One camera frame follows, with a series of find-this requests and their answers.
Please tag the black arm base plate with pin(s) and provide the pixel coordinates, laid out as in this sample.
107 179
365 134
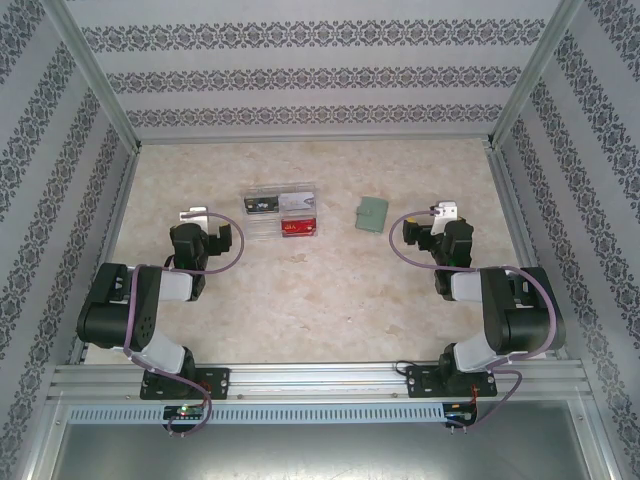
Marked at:
417 382
220 382

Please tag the grey metal sheet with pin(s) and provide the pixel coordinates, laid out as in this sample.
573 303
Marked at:
320 450

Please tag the small green circuit board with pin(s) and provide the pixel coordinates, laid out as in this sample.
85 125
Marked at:
459 410
184 412

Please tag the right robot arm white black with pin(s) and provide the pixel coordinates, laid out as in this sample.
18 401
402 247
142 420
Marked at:
525 315

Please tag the clear acrylic card organizer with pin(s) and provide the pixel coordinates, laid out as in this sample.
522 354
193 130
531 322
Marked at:
260 227

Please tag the black VIP card stack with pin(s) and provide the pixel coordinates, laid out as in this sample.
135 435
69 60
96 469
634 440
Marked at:
261 205

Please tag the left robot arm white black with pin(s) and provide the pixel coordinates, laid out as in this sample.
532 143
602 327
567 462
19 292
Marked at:
115 310

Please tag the silver card stack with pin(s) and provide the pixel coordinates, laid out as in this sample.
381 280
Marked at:
297 202

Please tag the aluminium mounting rail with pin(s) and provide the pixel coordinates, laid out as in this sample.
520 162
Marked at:
320 382

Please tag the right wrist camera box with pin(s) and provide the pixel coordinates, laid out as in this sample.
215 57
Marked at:
446 210

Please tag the green leather card holder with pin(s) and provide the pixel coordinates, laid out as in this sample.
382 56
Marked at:
370 215

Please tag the red VIP card stack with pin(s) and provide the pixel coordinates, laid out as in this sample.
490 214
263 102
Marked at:
299 227

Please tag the aluminium frame post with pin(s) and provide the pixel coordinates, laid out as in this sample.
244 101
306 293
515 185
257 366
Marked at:
92 75
535 70

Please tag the aluminium side rail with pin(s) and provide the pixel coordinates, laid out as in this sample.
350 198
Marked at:
505 200
117 215

